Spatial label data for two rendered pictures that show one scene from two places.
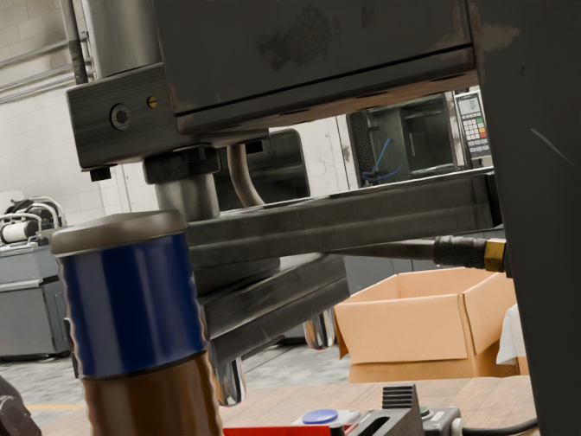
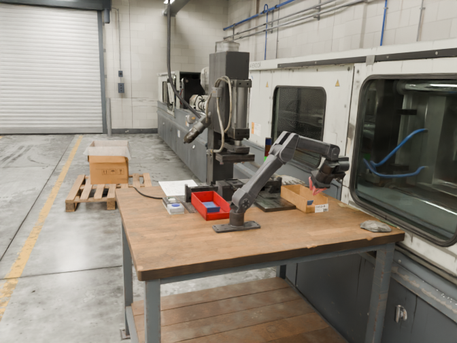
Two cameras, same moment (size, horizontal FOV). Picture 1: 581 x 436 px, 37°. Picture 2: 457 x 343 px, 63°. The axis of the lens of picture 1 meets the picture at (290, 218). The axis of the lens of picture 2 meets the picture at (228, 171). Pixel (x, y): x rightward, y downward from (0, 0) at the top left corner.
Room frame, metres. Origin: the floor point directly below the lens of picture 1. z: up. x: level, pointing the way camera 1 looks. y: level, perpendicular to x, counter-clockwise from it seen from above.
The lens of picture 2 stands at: (2.03, 1.26, 1.49)
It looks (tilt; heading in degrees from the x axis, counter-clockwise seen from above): 13 degrees down; 220
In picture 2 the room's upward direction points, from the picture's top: 2 degrees clockwise
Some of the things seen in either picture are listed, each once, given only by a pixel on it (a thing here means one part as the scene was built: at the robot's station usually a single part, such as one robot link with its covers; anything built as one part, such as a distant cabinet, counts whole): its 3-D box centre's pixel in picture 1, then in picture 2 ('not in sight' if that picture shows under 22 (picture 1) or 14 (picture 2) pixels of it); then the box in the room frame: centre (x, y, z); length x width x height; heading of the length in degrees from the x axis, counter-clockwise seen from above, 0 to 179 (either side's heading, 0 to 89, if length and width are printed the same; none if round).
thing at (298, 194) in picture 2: not in sight; (303, 198); (0.38, 0.38, 0.93); 0.25 x 0.13 x 0.08; 61
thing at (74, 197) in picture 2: not in sight; (113, 189); (-0.62, -2.97, 0.07); 1.20 x 1.00 x 0.14; 55
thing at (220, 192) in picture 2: not in sight; (236, 190); (0.54, 0.06, 0.94); 0.20 x 0.10 x 0.07; 151
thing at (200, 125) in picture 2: not in sight; (199, 126); (0.51, -0.24, 1.25); 0.19 x 0.07 x 0.19; 151
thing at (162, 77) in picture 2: not in sight; (184, 92); (-4.07, -5.31, 1.24); 2.95 x 0.98 x 0.90; 58
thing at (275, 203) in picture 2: not in sight; (273, 203); (0.51, 0.28, 0.91); 0.17 x 0.16 x 0.02; 151
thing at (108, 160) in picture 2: not in sight; (110, 160); (-0.76, -3.24, 0.40); 0.67 x 0.60 x 0.50; 53
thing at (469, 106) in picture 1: (479, 125); not in sight; (4.96, -1.17, 1.27); 0.23 x 0.18 x 0.38; 148
